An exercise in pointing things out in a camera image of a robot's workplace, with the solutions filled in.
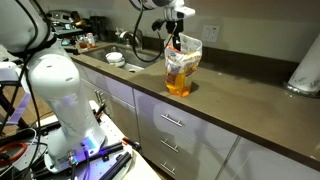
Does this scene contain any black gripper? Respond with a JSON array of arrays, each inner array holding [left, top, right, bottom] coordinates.
[[166, 20, 184, 50]]

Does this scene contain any orange and white snack pack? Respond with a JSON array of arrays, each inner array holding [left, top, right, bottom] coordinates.
[[164, 33, 202, 97]]

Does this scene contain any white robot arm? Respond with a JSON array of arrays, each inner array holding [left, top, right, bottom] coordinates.
[[0, 0, 107, 173]]

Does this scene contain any chrome sink faucet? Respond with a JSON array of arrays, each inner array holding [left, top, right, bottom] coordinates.
[[120, 29, 143, 50]]

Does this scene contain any stainless steel sink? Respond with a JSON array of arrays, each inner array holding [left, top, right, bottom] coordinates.
[[84, 45, 162, 73]]

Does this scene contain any white bowl in sink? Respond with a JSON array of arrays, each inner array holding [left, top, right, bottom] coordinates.
[[106, 52, 125, 67]]

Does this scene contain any orange pill bottle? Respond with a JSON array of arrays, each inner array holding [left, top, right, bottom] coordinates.
[[86, 33, 96, 48]]

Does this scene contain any white paper towel roll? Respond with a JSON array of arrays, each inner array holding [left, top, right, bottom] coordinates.
[[284, 34, 320, 97]]

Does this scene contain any white robot mounting table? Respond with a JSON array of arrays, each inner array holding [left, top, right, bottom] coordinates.
[[26, 114, 161, 180]]

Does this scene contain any white wall outlet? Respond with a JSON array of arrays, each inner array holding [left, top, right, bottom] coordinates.
[[202, 25, 220, 43]]

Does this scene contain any upper drawer handle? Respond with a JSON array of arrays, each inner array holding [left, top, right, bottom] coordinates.
[[160, 114, 183, 127]]

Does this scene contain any drawer handle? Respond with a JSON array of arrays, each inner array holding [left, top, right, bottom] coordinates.
[[160, 162, 176, 175], [160, 114, 183, 127], [160, 139, 179, 153]]

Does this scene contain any middle drawer handle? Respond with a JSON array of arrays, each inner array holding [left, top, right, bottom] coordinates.
[[160, 139, 179, 153]]

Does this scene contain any lower drawer handle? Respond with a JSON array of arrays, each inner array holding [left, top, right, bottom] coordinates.
[[160, 162, 176, 175]]

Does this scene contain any red cable coil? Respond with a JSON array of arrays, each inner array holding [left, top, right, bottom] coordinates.
[[0, 141, 28, 168]]

